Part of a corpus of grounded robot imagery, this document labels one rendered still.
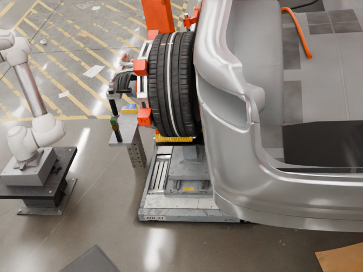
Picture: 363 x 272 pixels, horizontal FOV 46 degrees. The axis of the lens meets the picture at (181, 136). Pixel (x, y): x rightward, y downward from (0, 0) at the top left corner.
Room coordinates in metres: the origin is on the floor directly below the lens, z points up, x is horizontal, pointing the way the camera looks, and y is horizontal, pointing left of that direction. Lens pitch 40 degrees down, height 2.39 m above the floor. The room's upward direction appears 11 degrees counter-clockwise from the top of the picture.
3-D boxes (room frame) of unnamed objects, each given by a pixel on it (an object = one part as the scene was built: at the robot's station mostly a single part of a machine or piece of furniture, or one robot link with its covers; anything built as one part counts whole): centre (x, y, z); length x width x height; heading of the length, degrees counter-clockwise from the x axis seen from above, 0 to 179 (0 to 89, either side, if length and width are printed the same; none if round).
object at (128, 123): (2.53, 0.38, 0.44); 0.43 x 0.17 x 0.03; 166
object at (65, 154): (2.38, 1.11, 0.15); 0.50 x 0.50 x 0.30; 75
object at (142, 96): (2.34, 0.12, 0.85); 0.54 x 0.07 x 0.54; 166
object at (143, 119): (2.04, 0.19, 0.85); 0.09 x 0.08 x 0.07; 166
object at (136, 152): (2.56, 0.37, 0.21); 0.10 x 0.10 x 0.42; 76
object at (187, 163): (2.30, -0.05, 0.32); 0.40 x 0.30 x 0.28; 166
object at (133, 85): (2.36, 0.19, 0.85); 0.21 x 0.14 x 0.14; 76
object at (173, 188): (2.27, -0.04, 0.13); 0.50 x 0.36 x 0.10; 166
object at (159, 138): (2.20, 0.05, 0.51); 0.29 x 0.06 x 0.06; 76
